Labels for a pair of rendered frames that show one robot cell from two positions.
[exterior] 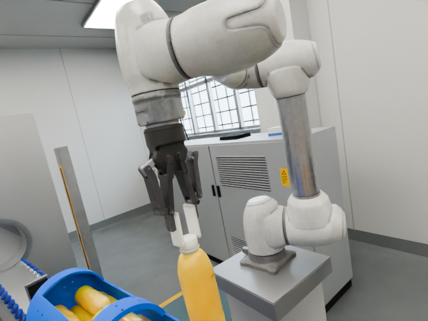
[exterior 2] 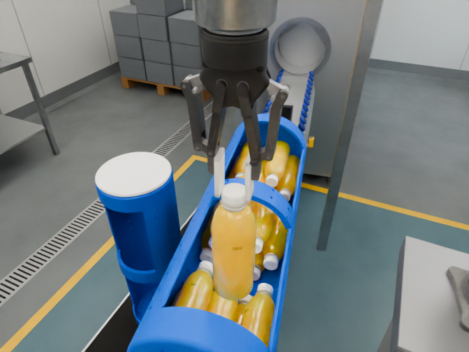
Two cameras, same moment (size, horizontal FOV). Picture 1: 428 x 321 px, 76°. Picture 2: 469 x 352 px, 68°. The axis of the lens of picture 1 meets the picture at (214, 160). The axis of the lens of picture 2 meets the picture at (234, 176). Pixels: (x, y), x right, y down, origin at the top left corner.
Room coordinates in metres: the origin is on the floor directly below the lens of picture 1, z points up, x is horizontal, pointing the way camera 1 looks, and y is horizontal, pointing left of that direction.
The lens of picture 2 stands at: (0.33, -0.27, 1.80)
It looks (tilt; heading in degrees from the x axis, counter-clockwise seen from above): 36 degrees down; 61
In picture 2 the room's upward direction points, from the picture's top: straight up
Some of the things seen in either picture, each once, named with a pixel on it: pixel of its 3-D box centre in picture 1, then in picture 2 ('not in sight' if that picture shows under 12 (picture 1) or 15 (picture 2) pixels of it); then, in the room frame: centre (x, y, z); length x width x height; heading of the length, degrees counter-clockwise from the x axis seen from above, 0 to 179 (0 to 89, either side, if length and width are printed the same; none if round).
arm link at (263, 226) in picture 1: (263, 222); not in sight; (1.10, -0.16, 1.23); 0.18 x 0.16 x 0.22; 65
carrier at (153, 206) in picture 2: not in sight; (151, 252); (0.52, 0.84, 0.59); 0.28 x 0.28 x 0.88
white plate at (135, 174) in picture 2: not in sight; (134, 172); (0.52, 0.84, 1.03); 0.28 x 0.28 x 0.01
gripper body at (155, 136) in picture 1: (167, 148); (234, 67); (0.53, 0.08, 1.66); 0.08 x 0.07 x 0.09; 137
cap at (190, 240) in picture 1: (188, 244); (234, 197); (0.53, 0.08, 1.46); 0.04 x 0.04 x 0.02
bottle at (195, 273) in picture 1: (200, 288); (233, 246); (0.52, 0.08, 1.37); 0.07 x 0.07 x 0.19
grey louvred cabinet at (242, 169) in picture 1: (237, 203); not in sight; (2.95, -0.17, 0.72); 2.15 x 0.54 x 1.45; 37
